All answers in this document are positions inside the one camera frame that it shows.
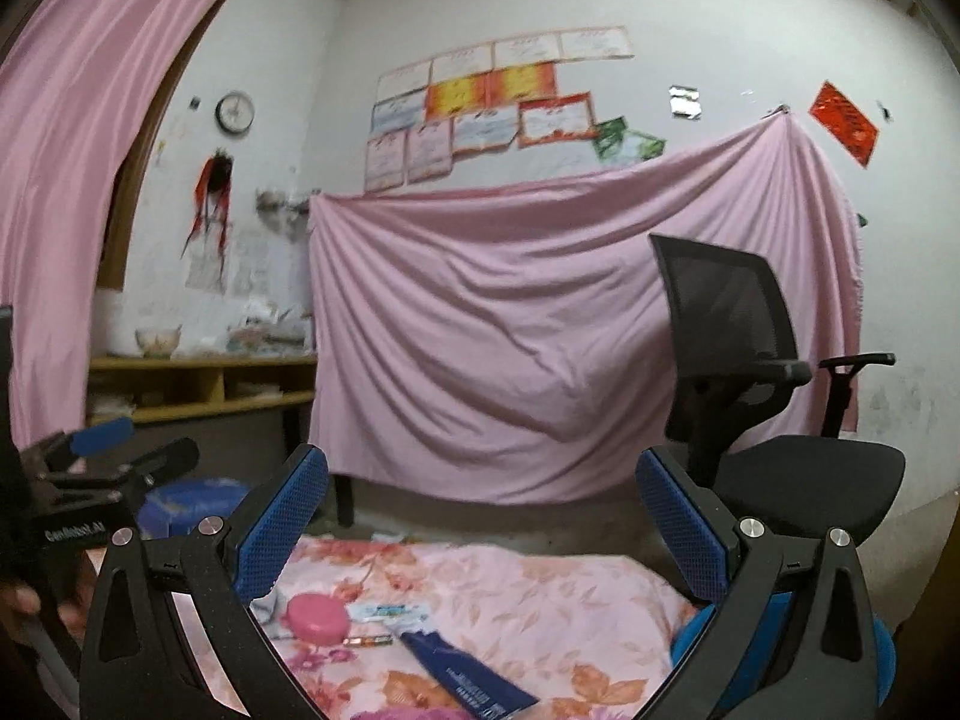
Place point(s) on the blue cardboard box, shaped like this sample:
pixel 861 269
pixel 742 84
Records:
pixel 195 502

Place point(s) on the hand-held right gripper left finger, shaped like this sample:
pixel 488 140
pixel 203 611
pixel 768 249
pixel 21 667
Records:
pixel 285 517

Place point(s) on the red black tassel ornament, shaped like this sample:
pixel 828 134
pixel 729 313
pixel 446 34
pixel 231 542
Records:
pixel 214 187

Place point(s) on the white green printed wrapper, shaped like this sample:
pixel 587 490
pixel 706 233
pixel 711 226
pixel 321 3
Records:
pixel 390 613

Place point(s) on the pink floral blanket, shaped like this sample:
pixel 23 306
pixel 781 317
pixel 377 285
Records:
pixel 525 615

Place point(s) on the dark blue tube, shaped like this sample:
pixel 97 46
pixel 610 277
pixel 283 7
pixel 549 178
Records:
pixel 465 679

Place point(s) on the black mesh office chair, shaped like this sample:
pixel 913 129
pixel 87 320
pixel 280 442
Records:
pixel 720 300

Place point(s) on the small battery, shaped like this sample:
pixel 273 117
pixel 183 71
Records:
pixel 369 642

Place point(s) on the person's left hand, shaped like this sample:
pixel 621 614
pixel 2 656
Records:
pixel 19 600

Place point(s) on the wooden shelf desk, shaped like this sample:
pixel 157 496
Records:
pixel 202 364

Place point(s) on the pink curtain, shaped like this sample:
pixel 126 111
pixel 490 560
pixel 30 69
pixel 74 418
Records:
pixel 60 165

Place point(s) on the pink hanging sheet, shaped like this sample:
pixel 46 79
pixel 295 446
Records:
pixel 487 315

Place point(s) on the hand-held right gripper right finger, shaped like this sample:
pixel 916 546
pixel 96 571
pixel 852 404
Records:
pixel 682 532

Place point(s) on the round wall clock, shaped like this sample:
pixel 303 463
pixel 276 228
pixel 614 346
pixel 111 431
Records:
pixel 235 112

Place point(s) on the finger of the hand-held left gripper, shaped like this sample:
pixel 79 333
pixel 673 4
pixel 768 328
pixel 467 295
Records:
pixel 101 436
pixel 161 465

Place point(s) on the floral ceramic bowl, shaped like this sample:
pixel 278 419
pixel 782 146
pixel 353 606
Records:
pixel 157 343

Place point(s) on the group of wall certificates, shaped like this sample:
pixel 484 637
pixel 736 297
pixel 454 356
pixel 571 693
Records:
pixel 487 105

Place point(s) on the small black white card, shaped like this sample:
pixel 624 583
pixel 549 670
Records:
pixel 684 101

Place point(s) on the red diamond wall paper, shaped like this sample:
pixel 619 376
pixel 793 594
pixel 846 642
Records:
pixel 844 124

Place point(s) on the white wall calendar sheet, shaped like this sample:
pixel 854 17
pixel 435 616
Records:
pixel 251 266

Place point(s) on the green landscape photo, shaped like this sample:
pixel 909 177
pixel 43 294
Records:
pixel 643 146
pixel 609 136

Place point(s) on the pink round case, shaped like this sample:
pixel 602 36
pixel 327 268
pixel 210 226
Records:
pixel 319 617

